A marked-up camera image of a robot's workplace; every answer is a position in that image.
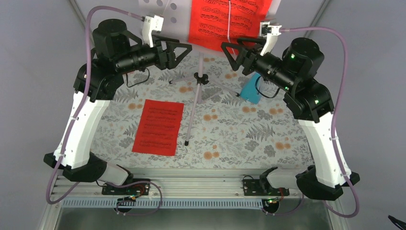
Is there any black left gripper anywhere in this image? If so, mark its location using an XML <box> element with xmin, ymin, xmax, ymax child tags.
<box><xmin>115</xmin><ymin>34</ymin><xmax>192</xmax><ymax>74</ymax></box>

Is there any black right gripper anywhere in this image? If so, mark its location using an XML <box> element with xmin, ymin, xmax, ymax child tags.
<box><xmin>221</xmin><ymin>37</ymin><xmax>296</xmax><ymax>91</ymax></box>

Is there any white tripod music stand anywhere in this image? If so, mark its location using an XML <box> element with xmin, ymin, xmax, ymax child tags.
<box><xmin>137</xmin><ymin>0</ymin><xmax>283</xmax><ymax>147</ymax></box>

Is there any blue metronome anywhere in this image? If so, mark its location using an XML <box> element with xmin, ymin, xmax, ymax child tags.
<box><xmin>240</xmin><ymin>72</ymin><xmax>262</xmax><ymax>104</ymax></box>

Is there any red sheet music page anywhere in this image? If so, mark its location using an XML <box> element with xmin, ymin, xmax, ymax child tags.
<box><xmin>132</xmin><ymin>100</ymin><xmax>184</xmax><ymax>157</ymax></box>
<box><xmin>188</xmin><ymin>0</ymin><xmax>272</xmax><ymax>51</ymax></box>

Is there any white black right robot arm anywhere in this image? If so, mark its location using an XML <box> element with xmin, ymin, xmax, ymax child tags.
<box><xmin>221</xmin><ymin>37</ymin><xmax>360</xmax><ymax>201</ymax></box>

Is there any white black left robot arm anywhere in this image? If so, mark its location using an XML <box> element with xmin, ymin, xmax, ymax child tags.
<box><xmin>44</xmin><ymin>19</ymin><xmax>192</xmax><ymax>194</ymax></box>

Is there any floral patterned table mat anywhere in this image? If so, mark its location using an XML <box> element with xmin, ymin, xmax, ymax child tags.
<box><xmin>90</xmin><ymin>53</ymin><xmax>313</xmax><ymax>169</ymax></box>

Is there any black object at corner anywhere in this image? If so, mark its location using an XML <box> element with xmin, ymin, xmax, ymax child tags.
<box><xmin>388</xmin><ymin>215</ymin><xmax>406</xmax><ymax>230</ymax></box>

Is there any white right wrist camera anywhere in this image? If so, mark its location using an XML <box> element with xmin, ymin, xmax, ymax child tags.
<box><xmin>260</xmin><ymin>20</ymin><xmax>282</xmax><ymax>56</ymax></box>

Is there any aluminium front rail frame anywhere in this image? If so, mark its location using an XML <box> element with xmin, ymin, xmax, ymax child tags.
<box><xmin>39</xmin><ymin>169</ymin><xmax>348</xmax><ymax>230</ymax></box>

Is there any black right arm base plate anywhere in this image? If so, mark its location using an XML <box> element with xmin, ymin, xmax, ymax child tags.
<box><xmin>242</xmin><ymin>175</ymin><xmax>290</xmax><ymax>196</ymax></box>

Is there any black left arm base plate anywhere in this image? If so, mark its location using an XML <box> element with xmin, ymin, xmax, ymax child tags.
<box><xmin>101</xmin><ymin>178</ymin><xmax>150</xmax><ymax>197</ymax></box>

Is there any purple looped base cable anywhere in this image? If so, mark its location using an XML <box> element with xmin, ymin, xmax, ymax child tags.
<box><xmin>114</xmin><ymin>181</ymin><xmax>163</xmax><ymax>218</ymax></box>

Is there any perforated blue-grey cable duct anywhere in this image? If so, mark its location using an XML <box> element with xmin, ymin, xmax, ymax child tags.
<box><xmin>61</xmin><ymin>197</ymin><xmax>263</xmax><ymax>209</ymax></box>

